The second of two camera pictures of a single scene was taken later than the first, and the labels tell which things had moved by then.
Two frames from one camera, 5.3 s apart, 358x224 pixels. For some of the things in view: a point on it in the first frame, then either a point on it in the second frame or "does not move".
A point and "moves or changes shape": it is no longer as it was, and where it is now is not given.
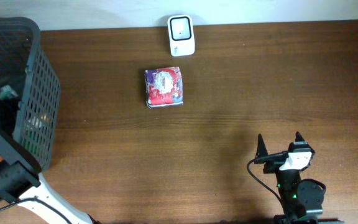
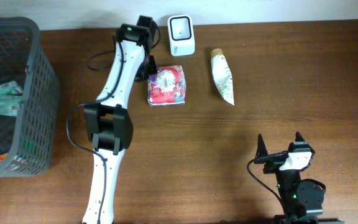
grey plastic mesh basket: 12,54 does not move
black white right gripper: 261,151 does not move
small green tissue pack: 7,93 moves or changes shape
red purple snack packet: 163,87 does not move
